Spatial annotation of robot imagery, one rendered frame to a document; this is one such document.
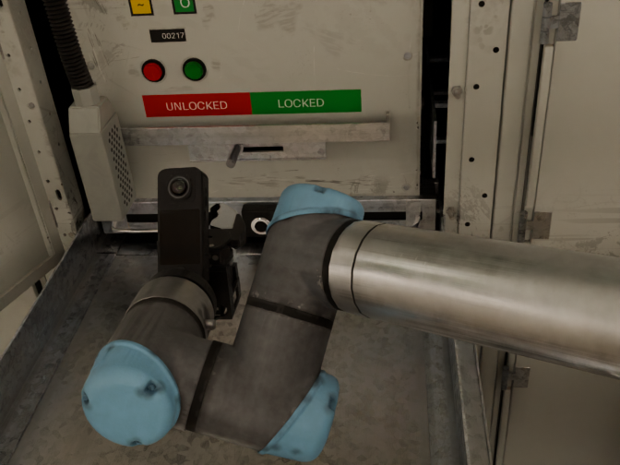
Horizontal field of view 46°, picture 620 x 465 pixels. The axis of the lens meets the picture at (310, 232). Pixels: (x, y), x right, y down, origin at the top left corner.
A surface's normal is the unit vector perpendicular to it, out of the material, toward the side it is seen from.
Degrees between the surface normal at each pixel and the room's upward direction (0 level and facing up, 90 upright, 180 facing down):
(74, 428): 0
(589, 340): 81
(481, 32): 90
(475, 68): 90
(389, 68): 90
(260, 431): 76
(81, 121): 61
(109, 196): 90
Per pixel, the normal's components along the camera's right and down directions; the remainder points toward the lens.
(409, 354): -0.07, -0.83
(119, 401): -0.10, 0.42
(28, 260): 0.90, 0.20
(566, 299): -0.59, -0.22
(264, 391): 0.01, -0.18
